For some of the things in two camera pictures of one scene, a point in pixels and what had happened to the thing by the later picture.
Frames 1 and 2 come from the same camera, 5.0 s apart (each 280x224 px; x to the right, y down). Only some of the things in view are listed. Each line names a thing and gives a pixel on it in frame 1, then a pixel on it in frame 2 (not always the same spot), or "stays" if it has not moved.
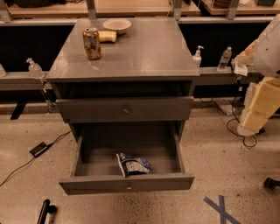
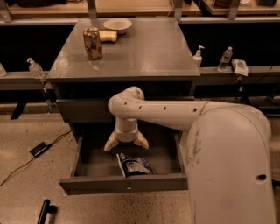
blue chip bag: x=132 y=165 stays
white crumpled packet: x=239 y=68 stays
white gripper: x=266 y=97 → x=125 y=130
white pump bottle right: x=197 y=58 stays
